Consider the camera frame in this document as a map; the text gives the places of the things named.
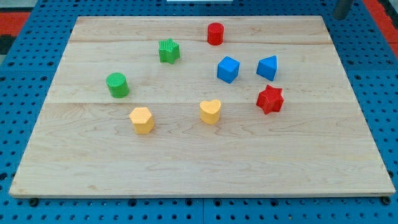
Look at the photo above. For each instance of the blue cube block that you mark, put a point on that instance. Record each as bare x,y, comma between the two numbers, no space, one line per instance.
228,69

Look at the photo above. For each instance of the yellow heart block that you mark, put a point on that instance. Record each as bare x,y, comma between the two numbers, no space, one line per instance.
210,111

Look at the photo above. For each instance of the yellow hexagon block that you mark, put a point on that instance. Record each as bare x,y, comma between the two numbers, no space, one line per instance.
142,120

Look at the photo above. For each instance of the green star block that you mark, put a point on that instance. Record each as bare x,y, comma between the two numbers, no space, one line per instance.
168,51

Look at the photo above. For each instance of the red star block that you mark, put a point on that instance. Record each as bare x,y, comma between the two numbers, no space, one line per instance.
270,99

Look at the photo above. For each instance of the red cylinder block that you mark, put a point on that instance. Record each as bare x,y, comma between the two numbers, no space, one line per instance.
215,33

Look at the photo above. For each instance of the blue triangular prism block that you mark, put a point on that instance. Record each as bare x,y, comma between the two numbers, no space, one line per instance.
267,67

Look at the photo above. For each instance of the green cylinder block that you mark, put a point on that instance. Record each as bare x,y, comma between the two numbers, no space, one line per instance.
117,85

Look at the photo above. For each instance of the wooden board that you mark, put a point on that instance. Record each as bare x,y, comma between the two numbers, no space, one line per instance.
84,144

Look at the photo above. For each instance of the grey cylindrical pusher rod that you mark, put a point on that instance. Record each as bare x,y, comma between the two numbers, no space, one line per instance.
342,8

